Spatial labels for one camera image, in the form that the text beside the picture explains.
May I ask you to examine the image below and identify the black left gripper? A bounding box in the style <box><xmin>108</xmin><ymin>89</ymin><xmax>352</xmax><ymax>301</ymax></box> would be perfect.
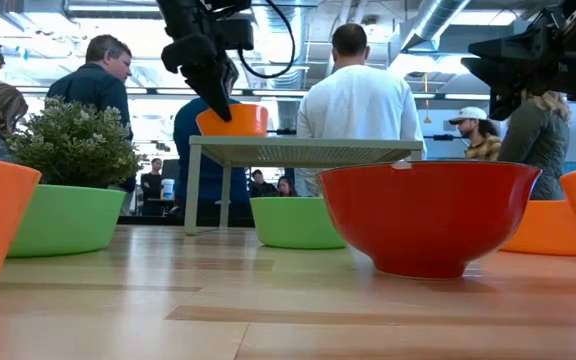
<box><xmin>156</xmin><ymin>0</ymin><xmax>252</xmax><ymax>123</ymax></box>

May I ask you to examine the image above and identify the green plastic bowl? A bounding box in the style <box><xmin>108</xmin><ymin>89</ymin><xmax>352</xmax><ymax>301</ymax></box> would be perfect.
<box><xmin>250</xmin><ymin>196</ymin><xmax>348</xmax><ymax>250</ymax></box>
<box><xmin>7</xmin><ymin>184</ymin><xmax>128</xmax><ymax>259</ymax></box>

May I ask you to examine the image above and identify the red bowl floral inside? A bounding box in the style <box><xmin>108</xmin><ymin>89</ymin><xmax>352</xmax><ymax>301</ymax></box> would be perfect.
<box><xmin>316</xmin><ymin>160</ymin><xmax>543</xmax><ymax>280</ymax></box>

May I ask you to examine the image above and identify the yellow hanging pendant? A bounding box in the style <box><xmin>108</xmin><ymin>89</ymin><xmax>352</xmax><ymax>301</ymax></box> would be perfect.
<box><xmin>421</xmin><ymin>72</ymin><xmax>432</xmax><ymax>125</ymax></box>

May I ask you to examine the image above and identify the pale green perforated metal shelf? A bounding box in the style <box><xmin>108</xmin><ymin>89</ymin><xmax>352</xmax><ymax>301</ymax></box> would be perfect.
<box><xmin>183</xmin><ymin>135</ymin><xmax>426</xmax><ymax>236</ymax></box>

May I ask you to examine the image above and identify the green plant in black pot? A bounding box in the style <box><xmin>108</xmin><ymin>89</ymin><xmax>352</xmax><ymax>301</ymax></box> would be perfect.
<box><xmin>6</xmin><ymin>97</ymin><xmax>143</xmax><ymax>190</ymax></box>

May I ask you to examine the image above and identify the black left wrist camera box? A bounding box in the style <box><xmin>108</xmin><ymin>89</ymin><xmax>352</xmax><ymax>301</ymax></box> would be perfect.
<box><xmin>212</xmin><ymin>18</ymin><xmax>255</xmax><ymax>51</ymax></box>

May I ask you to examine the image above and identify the silver ventilation duct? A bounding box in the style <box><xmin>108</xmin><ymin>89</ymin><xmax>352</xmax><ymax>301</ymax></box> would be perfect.
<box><xmin>255</xmin><ymin>4</ymin><xmax>314</xmax><ymax>91</ymax></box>
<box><xmin>400</xmin><ymin>0</ymin><xmax>472</xmax><ymax>51</ymax></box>

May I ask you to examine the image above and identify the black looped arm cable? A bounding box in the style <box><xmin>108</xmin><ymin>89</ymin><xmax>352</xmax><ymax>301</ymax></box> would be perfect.
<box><xmin>236</xmin><ymin>0</ymin><xmax>297</xmax><ymax>80</ymax></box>

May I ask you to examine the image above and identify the black table edge rail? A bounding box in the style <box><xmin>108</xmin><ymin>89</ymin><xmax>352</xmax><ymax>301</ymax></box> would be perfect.
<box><xmin>117</xmin><ymin>214</ymin><xmax>255</xmax><ymax>229</ymax></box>

